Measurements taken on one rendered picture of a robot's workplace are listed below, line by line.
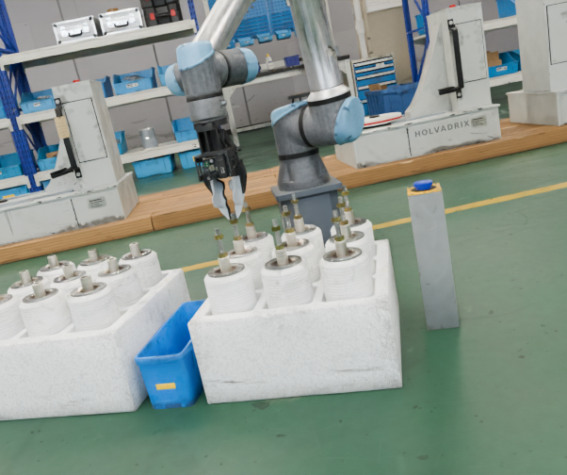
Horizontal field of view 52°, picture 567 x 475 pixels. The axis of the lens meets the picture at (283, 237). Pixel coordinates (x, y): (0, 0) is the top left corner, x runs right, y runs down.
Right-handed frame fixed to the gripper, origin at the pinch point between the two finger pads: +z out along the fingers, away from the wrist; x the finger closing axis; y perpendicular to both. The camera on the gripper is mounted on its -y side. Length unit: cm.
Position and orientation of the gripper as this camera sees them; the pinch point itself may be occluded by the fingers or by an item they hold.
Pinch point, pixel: (233, 211)
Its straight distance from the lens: 127.0
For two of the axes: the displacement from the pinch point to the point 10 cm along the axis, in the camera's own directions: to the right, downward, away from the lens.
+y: -1.5, 2.8, -9.5
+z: 1.9, 9.5, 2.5
